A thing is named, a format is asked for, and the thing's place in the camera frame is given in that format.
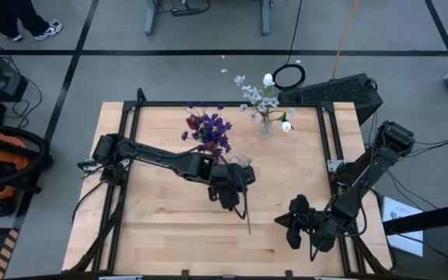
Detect person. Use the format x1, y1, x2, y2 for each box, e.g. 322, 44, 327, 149
0, 0, 64, 43

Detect clear glass vase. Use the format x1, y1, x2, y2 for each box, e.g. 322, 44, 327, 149
255, 118, 275, 140

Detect grey desk leg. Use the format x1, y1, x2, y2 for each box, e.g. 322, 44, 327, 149
261, 0, 274, 37
144, 0, 159, 37

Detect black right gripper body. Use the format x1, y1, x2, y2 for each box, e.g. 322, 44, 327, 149
274, 212, 338, 252

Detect yellow cable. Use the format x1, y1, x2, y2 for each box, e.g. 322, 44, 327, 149
331, 0, 361, 79

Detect black coiled cable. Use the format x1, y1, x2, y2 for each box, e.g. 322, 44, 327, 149
271, 0, 306, 92

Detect black power strip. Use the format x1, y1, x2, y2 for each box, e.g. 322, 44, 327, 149
171, 7, 202, 17

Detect white tulip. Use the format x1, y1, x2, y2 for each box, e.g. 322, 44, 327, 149
274, 111, 294, 134
261, 72, 278, 125

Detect black metal table frame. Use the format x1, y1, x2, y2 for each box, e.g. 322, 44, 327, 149
68, 88, 397, 275

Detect black computer case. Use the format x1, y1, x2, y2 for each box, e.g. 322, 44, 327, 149
278, 72, 384, 126

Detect white blossom flower spray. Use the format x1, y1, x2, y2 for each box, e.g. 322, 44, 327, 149
230, 154, 253, 236
233, 73, 298, 125

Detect white paper sheet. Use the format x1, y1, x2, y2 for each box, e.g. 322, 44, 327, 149
381, 196, 424, 257

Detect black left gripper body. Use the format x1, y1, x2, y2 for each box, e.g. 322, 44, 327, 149
208, 165, 244, 213

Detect black metal beam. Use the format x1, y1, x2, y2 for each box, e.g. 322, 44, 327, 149
383, 200, 448, 236

